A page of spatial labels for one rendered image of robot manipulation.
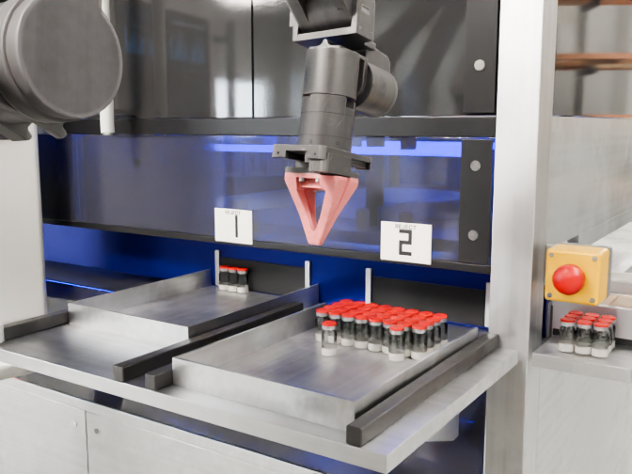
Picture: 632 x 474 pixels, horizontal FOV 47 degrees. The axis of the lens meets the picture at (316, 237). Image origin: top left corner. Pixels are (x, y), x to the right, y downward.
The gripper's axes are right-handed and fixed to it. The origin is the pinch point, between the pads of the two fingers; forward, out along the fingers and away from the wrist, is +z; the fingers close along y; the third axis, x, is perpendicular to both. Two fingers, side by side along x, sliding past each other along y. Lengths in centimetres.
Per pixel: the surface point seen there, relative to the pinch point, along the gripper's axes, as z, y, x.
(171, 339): 17.2, 12.2, 30.9
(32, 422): 52, 44, 103
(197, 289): 14, 42, 53
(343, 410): 17.7, 0.8, -4.9
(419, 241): -0.2, 35.7, 4.4
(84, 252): 10, 45, 92
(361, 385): 17.8, 13.5, 0.0
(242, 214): -2, 35, 39
